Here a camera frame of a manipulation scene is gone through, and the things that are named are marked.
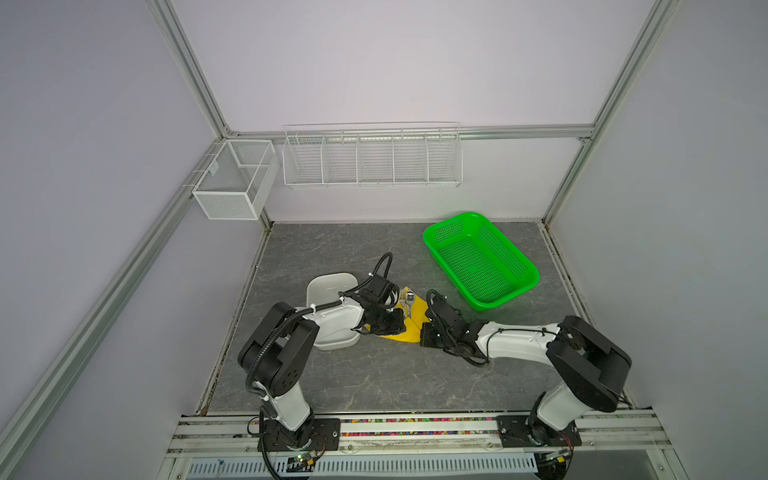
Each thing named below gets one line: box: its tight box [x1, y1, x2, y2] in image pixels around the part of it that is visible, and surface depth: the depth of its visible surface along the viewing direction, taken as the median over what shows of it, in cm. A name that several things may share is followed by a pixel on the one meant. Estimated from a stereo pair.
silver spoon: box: [406, 290, 415, 318], surface depth 98 cm
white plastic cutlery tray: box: [296, 272, 362, 350], surface depth 66 cm
